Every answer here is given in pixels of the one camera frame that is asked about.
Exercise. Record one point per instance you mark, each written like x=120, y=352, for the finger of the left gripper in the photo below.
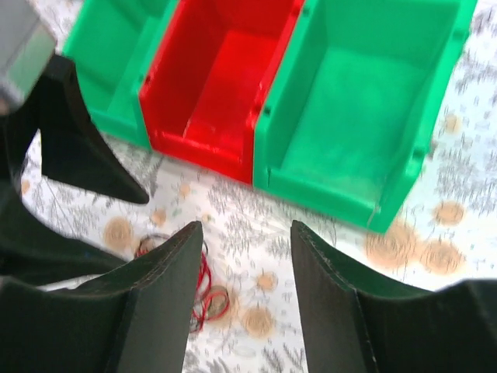
x=73, y=152

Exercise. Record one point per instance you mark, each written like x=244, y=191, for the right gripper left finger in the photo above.
x=132, y=319

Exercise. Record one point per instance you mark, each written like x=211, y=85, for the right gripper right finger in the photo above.
x=355, y=319

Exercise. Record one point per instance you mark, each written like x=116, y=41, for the floral table mat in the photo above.
x=446, y=230

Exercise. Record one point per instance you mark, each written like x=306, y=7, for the left green bin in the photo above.
x=112, y=44

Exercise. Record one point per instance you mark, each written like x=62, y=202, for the green bin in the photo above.
x=112, y=44
x=348, y=121

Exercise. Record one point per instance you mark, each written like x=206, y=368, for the red bin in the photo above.
x=213, y=82

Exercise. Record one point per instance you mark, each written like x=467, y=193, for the right green bin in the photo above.
x=348, y=121

